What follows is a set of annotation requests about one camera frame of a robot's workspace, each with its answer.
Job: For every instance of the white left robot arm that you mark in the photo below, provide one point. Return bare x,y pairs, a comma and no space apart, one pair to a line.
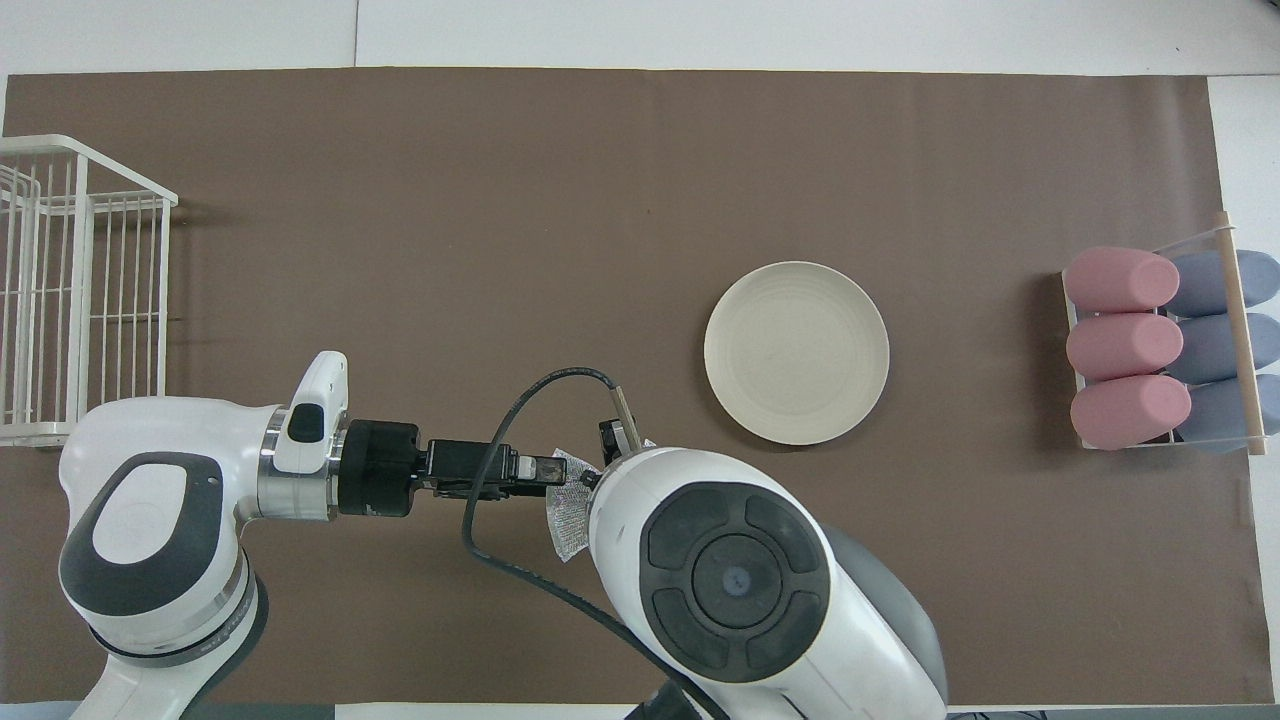
150,440

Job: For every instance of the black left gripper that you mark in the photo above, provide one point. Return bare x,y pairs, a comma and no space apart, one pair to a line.
380,468

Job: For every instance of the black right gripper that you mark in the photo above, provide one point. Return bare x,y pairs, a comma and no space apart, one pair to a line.
612,440

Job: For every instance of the cream round plate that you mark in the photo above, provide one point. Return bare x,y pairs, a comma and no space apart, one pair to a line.
797,353

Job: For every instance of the pink plastic cup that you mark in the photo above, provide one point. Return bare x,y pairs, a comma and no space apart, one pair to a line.
1130,412
1120,280
1125,347

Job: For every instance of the blue plastic cup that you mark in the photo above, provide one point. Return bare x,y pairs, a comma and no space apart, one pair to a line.
1210,350
1215,420
1205,285

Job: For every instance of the silver mesh sponge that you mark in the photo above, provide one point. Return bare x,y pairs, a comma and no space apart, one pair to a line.
572,525

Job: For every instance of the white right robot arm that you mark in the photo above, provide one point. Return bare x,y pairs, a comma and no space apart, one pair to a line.
740,580

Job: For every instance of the brown paper table mat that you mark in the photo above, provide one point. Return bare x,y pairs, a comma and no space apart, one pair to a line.
500,250

